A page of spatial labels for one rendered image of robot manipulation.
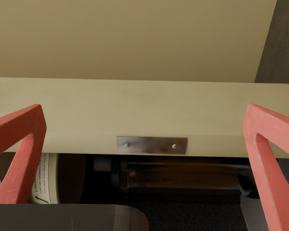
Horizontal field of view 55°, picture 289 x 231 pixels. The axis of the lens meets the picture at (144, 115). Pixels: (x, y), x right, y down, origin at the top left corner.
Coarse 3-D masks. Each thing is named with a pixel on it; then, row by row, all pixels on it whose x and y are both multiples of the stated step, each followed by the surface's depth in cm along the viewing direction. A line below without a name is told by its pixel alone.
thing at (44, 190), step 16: (48, 160) 35; (64, 160) 50; (80, 160) 51; (48, 176) 35; (64, 176) 49; (80, 176) 51; (32, 192) 37; (48, 192) 36; (64, 192) 47; (80, 192) 49
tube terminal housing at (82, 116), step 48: (0, 96) 32; (48, 96) 33; (96, 96) 33; (144, 96) 33; (192, 96) 33; (240, 96) 33; (288, 96) 34; (48, 144) 28; (96, 144) 28; (192, 144) 28; (240, 144) 28
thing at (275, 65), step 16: (288, 0) 53; (272, 16) 59; (288, 16) 53; (272, 32) 59; (288, 32) 53; (272, 48) 59; (288, 48) 52; (272, 64) 59; (288, 64) 52; (256, 80) 67; (272, 80) 59; (288, 80) 52
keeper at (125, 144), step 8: (120, 136) 28; (128, 136) 28; (120, 144) 28; (128, 144) 28; (136, 144) 28; (144, 144) 28; (152, 144) 28; (160, 144) 28; (168, 144) 28; (176, 144) 28; (184, 144) 28; (120, 152) 29; (128, 152) 29; (136, 152) 29; (144, 152) 29; (152, 152) 29; (160, 152) 29; (168, 152) 29; (176, 152) 29; (184, 152) 29
